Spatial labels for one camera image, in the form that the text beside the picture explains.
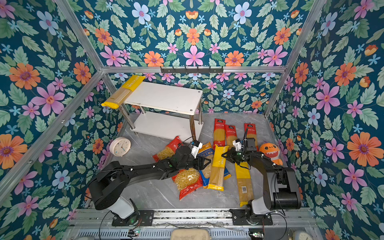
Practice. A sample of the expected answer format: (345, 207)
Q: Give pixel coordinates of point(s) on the red macaroni bag lower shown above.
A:
(187, 181)

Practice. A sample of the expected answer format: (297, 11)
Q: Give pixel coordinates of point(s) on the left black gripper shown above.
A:
(202, 165)

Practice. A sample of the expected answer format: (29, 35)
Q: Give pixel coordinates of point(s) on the red spaghetti pack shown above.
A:
(219, 133)
(251, 133)
(231, 135)

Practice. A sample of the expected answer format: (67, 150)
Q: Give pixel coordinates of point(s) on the red spaghetti pack right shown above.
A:
(251, 133)

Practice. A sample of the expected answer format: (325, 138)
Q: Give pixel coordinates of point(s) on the black hook rail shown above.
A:
(188, 70)

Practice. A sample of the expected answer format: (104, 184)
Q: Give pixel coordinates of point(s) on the beige box at bottom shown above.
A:
(190, 234)

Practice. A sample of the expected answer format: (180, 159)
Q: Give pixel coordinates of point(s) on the round cream alarm clock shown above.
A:
(120, 146)

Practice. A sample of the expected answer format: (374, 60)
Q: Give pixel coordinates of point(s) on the red spaghetti pack middle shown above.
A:
(231, 135)

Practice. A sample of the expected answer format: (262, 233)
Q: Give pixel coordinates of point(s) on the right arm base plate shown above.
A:
(242, 217)

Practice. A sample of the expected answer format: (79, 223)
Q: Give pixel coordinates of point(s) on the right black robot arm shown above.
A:
(280, 187)

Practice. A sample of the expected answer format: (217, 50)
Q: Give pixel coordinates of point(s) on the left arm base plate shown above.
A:
(137, 219)

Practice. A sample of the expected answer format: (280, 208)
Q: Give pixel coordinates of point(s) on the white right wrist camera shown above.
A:
(238, 145)

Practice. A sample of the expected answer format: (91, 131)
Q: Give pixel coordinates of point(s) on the red macaroni bag upper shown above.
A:
(169, 150)

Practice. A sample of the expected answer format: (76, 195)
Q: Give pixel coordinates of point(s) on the red macaroni bag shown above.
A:
(187, 181)
(169, 150)

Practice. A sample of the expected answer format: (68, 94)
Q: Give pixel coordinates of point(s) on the orange shark plush toy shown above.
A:
(272, 151)

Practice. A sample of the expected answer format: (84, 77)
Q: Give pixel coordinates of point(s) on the yellow spaghetti bag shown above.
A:
(244, 182)
(218, 168)
(120, 95)

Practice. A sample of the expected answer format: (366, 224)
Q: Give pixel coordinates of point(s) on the white two-tier shelf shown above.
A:
(167, 111)

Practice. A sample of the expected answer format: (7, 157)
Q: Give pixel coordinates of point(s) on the red spaghetti pack left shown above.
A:
(219, 133)

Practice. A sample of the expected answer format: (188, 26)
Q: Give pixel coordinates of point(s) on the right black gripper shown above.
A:
(231, 152)

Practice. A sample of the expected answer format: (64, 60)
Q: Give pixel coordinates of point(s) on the blue orecchiette pasta bag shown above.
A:
(206, 152)

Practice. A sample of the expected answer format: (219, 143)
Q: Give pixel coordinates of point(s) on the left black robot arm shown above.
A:
(107, 186)

